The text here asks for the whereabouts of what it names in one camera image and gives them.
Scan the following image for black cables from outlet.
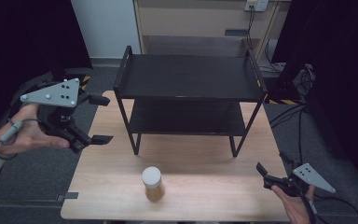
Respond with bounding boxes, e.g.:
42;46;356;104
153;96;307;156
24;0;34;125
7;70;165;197
245;5;256;50

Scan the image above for grey cable with plug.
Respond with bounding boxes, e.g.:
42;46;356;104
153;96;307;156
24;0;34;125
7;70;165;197
0;118;40;161

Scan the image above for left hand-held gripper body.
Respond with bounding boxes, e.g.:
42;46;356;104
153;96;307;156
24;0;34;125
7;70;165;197
20;77;93;154

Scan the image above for yellow-black hazard tape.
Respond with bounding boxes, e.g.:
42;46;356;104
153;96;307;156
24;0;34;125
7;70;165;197
268;98;300;106
79;75;91;91

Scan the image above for white wall power outlet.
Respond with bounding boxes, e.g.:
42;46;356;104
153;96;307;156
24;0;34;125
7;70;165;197
244;0;270;13

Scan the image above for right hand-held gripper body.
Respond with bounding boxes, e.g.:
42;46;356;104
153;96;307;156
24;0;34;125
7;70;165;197
262;160;337;198

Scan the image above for white-lidded jar with orange contents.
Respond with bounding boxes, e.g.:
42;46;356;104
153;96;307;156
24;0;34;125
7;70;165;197
141;166;166;203

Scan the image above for black curtain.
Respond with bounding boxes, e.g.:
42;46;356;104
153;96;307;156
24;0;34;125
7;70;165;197
0;0;93;141
271;0;358;194

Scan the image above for black two-tier metal shelf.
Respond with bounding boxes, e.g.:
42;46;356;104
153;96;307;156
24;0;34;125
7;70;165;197
113;45;269;158

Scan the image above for white panel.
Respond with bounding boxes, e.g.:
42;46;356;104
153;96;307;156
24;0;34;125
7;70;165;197
70;0;142;60

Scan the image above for black floor cables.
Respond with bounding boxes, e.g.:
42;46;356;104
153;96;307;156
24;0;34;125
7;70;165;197
268;103;310;164

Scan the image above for person's left hand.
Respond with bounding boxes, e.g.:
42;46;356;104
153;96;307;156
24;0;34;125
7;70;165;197
0;104;71;156

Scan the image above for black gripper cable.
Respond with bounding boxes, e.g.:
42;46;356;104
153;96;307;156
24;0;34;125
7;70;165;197
296;183;358;224

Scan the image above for person's right hand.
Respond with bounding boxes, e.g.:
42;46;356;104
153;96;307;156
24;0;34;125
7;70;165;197
270;185;318;224

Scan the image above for black tape strip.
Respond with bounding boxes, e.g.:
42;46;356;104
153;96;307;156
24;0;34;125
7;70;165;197
55;191;79;203

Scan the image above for tangled cable bundle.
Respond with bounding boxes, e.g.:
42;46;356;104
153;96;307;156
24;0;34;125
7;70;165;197
292;63;317;98

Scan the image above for light wooden cabinet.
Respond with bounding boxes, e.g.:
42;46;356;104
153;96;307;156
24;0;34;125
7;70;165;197
132;0;292;61

